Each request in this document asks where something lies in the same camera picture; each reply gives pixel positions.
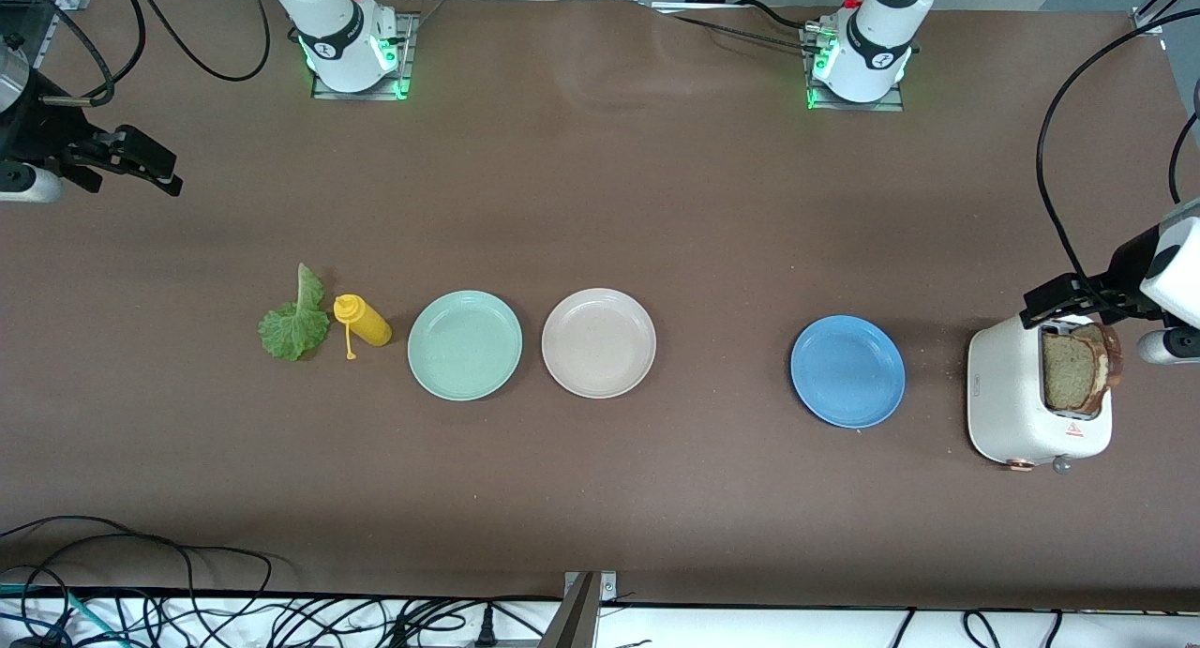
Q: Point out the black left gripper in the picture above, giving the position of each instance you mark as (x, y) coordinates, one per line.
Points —
(1122, 269)

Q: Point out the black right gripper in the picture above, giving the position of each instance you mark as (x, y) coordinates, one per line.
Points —
(36, 129)

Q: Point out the brown bread slice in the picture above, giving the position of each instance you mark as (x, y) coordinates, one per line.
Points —
(1069, 371)
(1113, 353)

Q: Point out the green lettuce leaf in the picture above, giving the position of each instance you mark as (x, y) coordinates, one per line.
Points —
(292, 334)

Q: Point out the yellow mustard squeeze bottle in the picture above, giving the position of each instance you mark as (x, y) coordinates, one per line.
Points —
(367, 324)

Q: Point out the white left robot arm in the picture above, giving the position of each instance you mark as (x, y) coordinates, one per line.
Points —
(877, 38)

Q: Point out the blue plate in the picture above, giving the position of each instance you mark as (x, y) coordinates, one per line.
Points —
(847, 371)

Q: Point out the mint green plate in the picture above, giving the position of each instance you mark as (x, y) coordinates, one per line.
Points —
(464, 346)

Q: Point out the beige plate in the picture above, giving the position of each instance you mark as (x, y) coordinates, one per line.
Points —
(598, 343)

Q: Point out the white toaster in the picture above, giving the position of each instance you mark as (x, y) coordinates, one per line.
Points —
(1008, 395)

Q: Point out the black power plug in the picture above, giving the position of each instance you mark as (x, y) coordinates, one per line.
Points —
(486, 629)

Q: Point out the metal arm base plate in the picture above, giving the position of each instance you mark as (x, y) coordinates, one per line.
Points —
(858, 106)
(361, 95)

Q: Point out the grey metal table bracket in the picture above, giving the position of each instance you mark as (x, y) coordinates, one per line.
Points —
(577, 620)

